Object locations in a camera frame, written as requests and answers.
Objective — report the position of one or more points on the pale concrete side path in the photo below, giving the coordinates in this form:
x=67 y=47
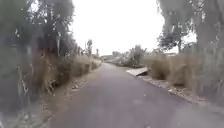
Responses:
x=137 y=71

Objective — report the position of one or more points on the row of trees and bushes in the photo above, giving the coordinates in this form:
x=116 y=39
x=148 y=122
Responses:
x=196 y=60
x=40 y=50

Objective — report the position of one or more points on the grey asphalt path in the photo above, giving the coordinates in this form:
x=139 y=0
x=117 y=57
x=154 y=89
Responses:
x=116 y=100

